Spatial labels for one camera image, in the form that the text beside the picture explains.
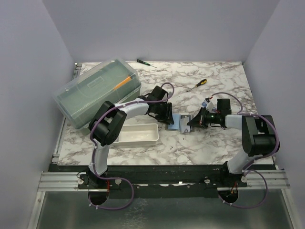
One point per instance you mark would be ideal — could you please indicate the blue credit card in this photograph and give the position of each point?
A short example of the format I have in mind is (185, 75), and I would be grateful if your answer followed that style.
(176, 125)

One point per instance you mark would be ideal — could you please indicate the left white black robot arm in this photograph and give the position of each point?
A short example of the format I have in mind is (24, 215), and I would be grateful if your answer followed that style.
(107, 123)

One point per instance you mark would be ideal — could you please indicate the orange pencil in toolbox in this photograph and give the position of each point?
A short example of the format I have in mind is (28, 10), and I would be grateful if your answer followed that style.
(123, 82)

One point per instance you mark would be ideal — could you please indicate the dark grey credit card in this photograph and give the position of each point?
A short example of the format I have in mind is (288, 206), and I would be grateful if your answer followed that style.
(184, 127)

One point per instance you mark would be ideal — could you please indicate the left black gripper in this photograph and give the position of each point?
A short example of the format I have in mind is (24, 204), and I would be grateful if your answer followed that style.
(167, 117)

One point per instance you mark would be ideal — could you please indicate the yellow black handle screwdriver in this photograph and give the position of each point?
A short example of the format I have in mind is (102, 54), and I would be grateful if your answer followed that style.
(202, 82)

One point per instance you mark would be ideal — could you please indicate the white rectangular tray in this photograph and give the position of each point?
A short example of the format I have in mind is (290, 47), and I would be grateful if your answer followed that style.
(138, 135)

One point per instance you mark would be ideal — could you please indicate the translucent green plastic toolbox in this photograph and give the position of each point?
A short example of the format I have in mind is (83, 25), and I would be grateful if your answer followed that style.
(80, 99)

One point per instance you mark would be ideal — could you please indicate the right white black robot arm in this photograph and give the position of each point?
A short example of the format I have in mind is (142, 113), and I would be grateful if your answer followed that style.
(259, 136)

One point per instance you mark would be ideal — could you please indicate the grey card holder wallet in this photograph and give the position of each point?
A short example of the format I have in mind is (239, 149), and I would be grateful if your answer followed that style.
(192, 128)

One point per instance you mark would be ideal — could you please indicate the black front mounting rail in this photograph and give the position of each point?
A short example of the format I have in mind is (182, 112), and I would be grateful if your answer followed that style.
(153, 181)

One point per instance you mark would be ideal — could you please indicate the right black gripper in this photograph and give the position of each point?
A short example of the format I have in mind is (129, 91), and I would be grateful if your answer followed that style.
(200, 119)

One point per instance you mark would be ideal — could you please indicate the small green black screwdriver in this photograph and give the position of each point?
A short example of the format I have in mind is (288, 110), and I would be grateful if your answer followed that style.
(145, 63)

